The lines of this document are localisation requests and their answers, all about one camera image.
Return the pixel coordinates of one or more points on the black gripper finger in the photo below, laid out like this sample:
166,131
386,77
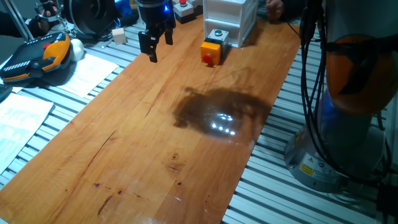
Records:
149,43
168,35

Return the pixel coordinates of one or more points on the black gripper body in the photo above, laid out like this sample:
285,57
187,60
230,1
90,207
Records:
154,14

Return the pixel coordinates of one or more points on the yellow box with red button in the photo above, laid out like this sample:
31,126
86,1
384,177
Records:
210,51

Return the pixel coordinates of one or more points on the silver and orange robot arm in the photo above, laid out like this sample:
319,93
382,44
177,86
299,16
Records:
351,77

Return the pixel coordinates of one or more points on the grey box with red button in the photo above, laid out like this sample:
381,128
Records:
183,11

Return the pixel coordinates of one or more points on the grey box with green button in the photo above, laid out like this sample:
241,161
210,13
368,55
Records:
217,35

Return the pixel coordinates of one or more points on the person hand holding metal frame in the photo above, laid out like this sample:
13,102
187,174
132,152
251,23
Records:
49,9

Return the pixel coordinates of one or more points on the bare person hand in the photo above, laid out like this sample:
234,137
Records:
275,9

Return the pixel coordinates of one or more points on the blue cloth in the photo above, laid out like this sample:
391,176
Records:
123,7

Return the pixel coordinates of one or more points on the small wooden cube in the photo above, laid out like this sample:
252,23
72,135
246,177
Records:
119,35

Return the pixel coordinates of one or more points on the black filament spool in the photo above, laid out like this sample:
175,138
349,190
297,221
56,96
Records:
90,15

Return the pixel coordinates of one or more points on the white plastic drawer cabinet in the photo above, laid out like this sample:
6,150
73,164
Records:
230,15

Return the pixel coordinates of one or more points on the white printed paper sheet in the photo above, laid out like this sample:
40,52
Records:
18,124
88,74

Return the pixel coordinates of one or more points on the white round ball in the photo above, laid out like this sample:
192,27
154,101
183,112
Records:
77,49

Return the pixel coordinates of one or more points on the brown wooden board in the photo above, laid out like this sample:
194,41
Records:
161,130

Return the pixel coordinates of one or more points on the black and orange teach pendant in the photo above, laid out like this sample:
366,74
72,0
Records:
34,57

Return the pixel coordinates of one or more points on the black computer keyboard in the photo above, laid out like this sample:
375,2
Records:
4,92

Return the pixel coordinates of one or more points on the aluminium profile post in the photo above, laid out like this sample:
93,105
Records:
17,18

